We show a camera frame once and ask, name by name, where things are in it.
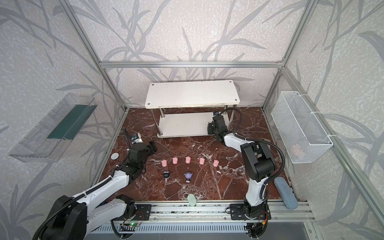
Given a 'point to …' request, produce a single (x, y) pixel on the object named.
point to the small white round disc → (115, 156)
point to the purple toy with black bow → (188, 175)
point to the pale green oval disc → (191, 199)
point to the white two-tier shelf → (184, 109)
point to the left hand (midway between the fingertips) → (149, 142)
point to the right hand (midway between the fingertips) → (211, 123)
